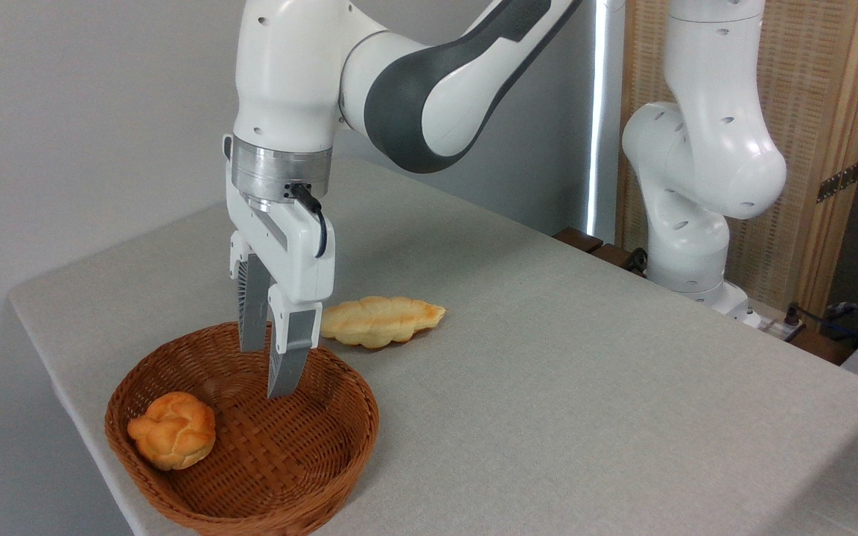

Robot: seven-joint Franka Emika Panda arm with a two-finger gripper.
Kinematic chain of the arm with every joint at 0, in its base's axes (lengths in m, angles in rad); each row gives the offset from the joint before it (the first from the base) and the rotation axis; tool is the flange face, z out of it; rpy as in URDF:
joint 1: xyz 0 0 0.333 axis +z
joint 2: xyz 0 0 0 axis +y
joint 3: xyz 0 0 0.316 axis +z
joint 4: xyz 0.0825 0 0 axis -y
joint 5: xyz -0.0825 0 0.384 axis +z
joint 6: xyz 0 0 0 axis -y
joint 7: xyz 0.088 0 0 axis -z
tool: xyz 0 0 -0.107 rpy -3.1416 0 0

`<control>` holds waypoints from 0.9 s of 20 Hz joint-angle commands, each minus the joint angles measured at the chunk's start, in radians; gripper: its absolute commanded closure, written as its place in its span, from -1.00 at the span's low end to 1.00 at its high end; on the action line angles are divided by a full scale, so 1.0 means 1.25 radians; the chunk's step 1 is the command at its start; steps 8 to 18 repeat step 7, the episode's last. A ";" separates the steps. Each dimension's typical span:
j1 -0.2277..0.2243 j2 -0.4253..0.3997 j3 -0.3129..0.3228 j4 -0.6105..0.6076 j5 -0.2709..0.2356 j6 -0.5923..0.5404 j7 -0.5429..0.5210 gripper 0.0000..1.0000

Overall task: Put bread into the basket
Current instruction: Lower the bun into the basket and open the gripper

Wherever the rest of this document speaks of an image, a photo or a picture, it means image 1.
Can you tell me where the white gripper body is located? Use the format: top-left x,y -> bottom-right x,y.
223,134 -> 337,305

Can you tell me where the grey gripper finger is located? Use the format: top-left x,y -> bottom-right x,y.
229,231 -> 274,354
267,283 -> 323,401

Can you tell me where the round bread roll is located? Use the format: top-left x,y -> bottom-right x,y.
127,392 -> 217,471

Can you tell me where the long flat bread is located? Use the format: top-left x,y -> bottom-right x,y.
320,296 -> 448,349

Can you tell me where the brown wicker basket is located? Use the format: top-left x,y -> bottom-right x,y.
104,320 -> 381,536

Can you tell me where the brown wooden block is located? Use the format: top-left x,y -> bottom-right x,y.
591,243 -> 642,273
553,227 -> 605,255

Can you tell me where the wooden rattan folding screen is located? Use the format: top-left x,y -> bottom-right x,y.
615,0 -> 858,321

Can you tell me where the metal screen hinge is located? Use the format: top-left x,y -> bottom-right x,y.
816,160 -> 858,203

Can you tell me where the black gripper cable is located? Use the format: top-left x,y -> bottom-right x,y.
291,182 -> 329,259

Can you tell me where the black power cable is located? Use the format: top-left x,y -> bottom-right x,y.
785,301 -> 858,345

